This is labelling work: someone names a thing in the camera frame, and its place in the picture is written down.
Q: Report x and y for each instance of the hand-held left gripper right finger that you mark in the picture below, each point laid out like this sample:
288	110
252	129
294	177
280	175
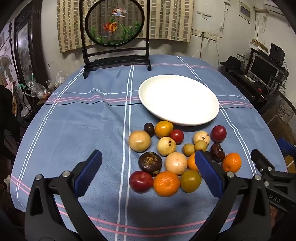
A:
208	172

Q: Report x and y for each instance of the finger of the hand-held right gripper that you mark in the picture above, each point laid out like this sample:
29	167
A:
286	147
262	160

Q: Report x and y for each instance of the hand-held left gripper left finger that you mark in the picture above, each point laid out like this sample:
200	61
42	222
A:
90	171

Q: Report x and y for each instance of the orange mandarin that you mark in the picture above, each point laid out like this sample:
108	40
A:
231	163
166	183
192	162

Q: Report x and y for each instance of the green-yellow citrus fruit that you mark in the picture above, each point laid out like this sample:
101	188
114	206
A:
190	180

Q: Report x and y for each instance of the pale peach round fruit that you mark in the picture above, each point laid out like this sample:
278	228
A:
176	163

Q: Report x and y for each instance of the red plum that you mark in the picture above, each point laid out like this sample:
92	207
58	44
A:
141	181
218	133

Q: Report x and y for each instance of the red cherry tomato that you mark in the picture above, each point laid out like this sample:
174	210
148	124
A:
176	136

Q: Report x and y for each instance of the tan round fruit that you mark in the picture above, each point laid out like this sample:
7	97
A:
139	141

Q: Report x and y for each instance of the dark mangosteen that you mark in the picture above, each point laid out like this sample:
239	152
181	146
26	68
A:
150	163

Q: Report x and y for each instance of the yellow-orange tomato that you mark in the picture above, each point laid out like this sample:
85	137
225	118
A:
163	129

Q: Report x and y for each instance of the white round plate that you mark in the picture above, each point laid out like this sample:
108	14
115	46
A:
179	99

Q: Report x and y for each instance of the small dark purple fruit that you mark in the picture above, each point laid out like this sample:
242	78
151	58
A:
148	129
208	155

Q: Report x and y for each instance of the dark brown wrinkled fruit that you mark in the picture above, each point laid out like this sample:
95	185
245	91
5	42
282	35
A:
217	151

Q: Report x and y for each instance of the small green-yellow fruit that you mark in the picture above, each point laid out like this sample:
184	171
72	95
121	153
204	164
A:
189	149
200	145

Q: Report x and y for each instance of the tan spotted fruit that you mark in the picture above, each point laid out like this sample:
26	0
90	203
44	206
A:
201	137

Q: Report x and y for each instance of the cardboard box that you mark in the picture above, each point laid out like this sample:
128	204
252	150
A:
285	111

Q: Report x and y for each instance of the blue striped tablecloth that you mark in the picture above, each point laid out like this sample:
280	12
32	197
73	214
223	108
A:
81	129

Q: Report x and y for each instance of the yellow spotted fruit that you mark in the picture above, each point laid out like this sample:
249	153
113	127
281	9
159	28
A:
166	146

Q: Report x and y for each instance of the black computer desk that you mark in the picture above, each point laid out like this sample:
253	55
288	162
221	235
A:
249	92

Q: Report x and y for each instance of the computer monitor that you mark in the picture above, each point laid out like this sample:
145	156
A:
263	69

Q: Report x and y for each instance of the black speaker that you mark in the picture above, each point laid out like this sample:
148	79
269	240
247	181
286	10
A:
277	52

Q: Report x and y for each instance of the black garment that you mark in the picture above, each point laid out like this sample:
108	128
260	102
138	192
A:
8	120

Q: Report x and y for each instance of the clear plastic bag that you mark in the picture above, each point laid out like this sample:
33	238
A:
35	89

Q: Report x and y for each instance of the black hat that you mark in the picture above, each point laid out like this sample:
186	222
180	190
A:
231	63

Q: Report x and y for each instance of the white air conditioner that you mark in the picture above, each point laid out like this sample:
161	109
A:
274	7

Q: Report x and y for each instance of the dark wood framed picture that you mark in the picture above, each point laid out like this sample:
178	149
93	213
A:
23	46

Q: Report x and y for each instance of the round goldfish screen on stand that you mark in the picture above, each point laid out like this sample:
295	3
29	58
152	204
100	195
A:
106	27

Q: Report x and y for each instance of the checked beige curtain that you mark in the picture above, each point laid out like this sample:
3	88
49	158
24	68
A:
166	20

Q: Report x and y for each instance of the white wall socket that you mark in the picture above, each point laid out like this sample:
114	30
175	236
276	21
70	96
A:
196	32

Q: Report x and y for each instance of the white wall fuse box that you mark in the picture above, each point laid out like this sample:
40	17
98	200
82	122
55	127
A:
245	11

